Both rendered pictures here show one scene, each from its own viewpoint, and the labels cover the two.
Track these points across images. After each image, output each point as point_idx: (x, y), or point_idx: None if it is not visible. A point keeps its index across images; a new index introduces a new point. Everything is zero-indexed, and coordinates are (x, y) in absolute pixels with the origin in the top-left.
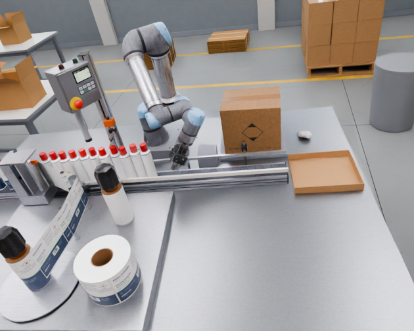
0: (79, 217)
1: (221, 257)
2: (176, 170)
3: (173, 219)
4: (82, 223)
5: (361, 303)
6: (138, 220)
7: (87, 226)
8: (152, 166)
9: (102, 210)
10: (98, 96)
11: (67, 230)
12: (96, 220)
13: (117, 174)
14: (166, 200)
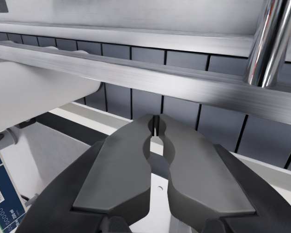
0: (8, 192)
1: None
2: (184, 42)
3: (184, 225)
4: (27, 171)
5: None
6: None
7: (35, 180)
8: (39, 112)
9: (35, 157)
10: None
11: (9, 229)
12: (41, 177)
13: None
14: (156, 210)
